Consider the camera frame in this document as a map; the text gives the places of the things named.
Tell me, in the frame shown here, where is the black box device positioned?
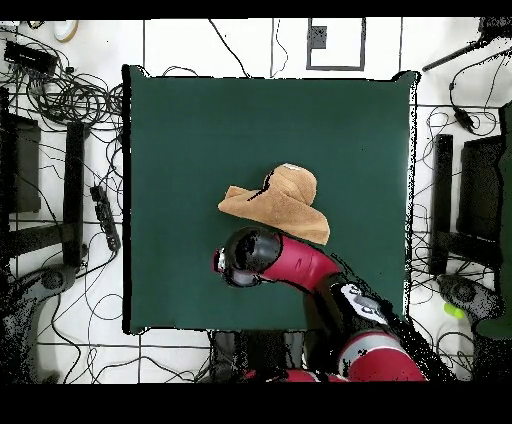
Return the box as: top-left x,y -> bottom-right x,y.
2,40 -> 59,76

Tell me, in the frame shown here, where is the black power strip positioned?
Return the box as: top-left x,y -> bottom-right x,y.
89,184 -> 122,252

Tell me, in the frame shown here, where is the white tape roll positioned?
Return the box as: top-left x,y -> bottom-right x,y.
52,19 -> 80,44

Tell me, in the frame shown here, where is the black flat panel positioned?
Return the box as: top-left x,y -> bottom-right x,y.
0,113 -> 42,215
457,135 -> 505,243

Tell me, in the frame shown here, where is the black power adapter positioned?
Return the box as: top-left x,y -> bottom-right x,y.
452,107 -> 476,134

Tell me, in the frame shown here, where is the grey square frame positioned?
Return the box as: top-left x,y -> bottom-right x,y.
306,17 -> 367,72

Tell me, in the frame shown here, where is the black tripod base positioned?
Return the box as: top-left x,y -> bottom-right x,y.
15,264 -> 81,305
435,273 -> 505,321

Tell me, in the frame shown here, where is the tan terry towel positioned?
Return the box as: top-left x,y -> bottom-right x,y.
216,162 -> 332,246

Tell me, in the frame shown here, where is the black rod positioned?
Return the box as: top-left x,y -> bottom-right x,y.
420,38 -> 491,74

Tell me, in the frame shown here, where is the dark green table cloth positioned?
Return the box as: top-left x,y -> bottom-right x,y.
121,63 -> 419,335

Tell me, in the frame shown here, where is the dark green sheet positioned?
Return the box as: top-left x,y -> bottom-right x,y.
474,101 -> 512,340

